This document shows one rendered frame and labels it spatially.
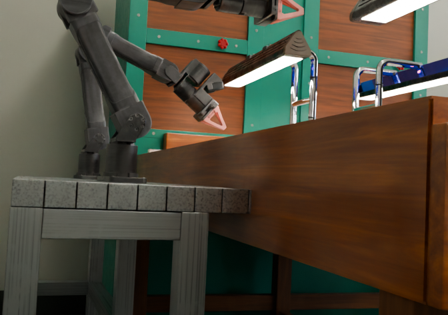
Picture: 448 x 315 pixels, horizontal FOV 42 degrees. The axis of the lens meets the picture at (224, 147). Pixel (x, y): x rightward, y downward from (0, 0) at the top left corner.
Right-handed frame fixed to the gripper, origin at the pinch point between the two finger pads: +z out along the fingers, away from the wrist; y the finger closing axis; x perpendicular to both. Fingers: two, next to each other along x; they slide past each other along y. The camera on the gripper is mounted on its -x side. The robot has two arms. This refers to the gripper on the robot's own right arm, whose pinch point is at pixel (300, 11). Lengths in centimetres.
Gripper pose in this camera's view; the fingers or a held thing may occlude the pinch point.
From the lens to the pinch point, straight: 136.8
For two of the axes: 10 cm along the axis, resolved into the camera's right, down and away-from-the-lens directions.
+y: -3.3, 0.4, 9.4
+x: -0.6, 10.0, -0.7
